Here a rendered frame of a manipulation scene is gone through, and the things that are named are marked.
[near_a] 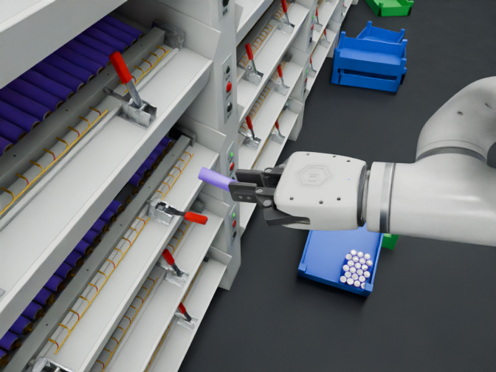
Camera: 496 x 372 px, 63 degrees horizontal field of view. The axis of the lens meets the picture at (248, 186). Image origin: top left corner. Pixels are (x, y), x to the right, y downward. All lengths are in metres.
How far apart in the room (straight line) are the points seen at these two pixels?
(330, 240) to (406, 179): 0.79
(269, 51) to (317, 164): 0.61
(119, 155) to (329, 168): 0.25
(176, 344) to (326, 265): 0.49
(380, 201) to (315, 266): 0.77
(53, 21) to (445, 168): 0.40
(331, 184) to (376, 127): 1.28
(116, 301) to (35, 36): 0.37
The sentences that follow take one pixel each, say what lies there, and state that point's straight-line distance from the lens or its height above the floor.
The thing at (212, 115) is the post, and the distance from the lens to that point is 0.73.
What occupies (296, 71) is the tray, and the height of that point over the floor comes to 0.33.
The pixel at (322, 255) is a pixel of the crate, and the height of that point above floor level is 0.03.
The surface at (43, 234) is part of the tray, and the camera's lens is 0.44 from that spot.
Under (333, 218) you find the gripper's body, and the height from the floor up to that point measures 0.67.
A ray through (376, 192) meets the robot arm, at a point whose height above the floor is 0.70.
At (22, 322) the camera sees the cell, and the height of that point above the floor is 0.56.
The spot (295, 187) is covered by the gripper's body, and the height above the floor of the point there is 0.68.
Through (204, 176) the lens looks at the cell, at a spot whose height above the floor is 0.64.
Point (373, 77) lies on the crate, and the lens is 2.01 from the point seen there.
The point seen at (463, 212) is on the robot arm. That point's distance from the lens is 0.47.
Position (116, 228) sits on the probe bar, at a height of 0.56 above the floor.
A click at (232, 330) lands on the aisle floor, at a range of 1.13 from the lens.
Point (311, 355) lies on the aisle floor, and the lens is 1.12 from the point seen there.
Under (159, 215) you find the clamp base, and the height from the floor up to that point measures 0.54.
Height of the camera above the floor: 1.03
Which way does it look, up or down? 46 degrees down
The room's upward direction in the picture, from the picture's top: straight up
